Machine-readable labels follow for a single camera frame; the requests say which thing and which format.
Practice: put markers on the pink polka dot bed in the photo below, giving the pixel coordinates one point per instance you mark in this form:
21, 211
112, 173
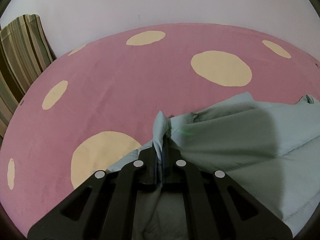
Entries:
105, 100

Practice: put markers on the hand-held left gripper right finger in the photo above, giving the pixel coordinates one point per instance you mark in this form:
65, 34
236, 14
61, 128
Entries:
168, 160

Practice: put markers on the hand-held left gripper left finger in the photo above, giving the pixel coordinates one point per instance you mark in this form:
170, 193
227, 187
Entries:
150, 160

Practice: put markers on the striped headboard cover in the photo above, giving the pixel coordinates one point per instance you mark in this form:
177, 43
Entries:
20, 55

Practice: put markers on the light blue puffer jacket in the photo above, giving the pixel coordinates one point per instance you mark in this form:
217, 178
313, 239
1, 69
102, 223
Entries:
225, 135

